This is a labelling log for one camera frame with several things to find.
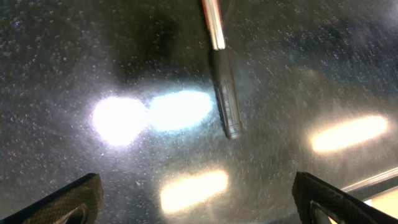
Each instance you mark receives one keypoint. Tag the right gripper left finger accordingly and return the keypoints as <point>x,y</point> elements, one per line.
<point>81,196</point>

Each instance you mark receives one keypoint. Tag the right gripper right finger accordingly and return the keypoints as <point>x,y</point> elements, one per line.
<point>323,199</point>

